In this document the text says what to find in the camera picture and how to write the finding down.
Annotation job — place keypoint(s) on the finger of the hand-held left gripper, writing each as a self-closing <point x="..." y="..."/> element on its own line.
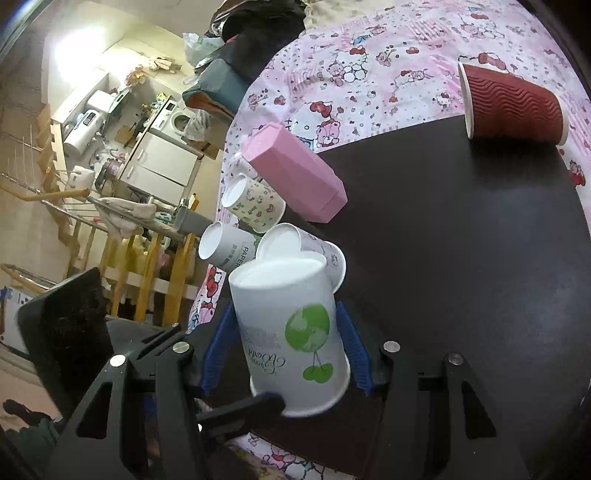
<point x="240" y="410"/>

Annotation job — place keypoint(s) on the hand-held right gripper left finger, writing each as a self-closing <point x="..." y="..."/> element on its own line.
<point x="217" y="355"/>

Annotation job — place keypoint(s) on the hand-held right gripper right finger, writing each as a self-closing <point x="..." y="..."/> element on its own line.
<point x="358" y="355"/>

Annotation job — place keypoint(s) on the white cup with green globe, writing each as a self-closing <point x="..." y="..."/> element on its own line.
<point x="277" y="332"/>

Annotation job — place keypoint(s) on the plain white paper cup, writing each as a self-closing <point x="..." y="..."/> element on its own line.
<point x="226" y="251"/>

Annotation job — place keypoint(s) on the beige cartoon print paper cup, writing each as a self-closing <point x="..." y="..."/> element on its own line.
<point x="281" y="240"/>

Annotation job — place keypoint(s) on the green cartoon print paper cup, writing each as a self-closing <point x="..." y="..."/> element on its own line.
<point x="258" y="207"/>

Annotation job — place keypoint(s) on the pink faceted cup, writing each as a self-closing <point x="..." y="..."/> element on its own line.
<point x="295" y="177"/>

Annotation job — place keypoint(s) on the red ribbed paper cup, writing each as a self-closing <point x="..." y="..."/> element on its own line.
<point x="512" y="108"/>

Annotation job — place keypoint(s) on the yellow wooden rack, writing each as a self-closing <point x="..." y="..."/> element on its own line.
<point x="152" y="272"/>

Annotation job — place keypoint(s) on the grey trash bin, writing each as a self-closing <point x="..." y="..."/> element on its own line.
<point x="189" y="221"/>

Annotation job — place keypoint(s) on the black chair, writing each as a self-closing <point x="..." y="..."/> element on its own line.
<point x="64" y="323"/>

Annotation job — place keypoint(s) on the white cloth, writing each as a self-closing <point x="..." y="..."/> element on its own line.
<point x="124" y="217"/>

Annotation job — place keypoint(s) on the white kitchen cabinet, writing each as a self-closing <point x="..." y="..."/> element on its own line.
<point x="161" y="161"/>

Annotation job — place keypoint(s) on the metal drying rack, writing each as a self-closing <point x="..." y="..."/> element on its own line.
<point x="55" y="198"/>

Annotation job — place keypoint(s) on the clear plastic bag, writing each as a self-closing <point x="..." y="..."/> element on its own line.
<point x="198" y="127"/>

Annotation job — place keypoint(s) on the white washing machine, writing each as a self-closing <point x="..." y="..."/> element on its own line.
<point x="175" y="120"/>

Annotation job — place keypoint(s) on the white water heater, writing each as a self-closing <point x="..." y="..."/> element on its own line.
<point x="87" y="124"/>

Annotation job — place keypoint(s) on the teal orange bag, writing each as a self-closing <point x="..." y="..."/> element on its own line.
<point x="217" y="81"/>

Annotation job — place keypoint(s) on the white green plastic bag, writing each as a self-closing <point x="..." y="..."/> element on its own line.
<point x="201" y="46"/>

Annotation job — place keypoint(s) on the pile of dark clothes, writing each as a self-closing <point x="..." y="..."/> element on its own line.
<point x="258" y="41"/>

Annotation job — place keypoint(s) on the cream duvet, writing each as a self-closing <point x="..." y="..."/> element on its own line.
<point x="341" y="11"/>

